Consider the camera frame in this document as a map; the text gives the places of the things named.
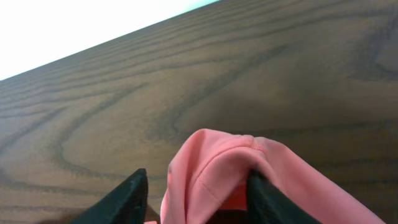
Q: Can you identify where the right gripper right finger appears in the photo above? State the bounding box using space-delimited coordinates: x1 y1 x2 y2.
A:
247 170 320 224

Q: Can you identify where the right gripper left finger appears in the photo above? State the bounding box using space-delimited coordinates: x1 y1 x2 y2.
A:
70 168 148 224

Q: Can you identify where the pink t-shirt with brown print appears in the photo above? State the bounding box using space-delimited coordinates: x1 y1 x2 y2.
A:
160 129 382 223

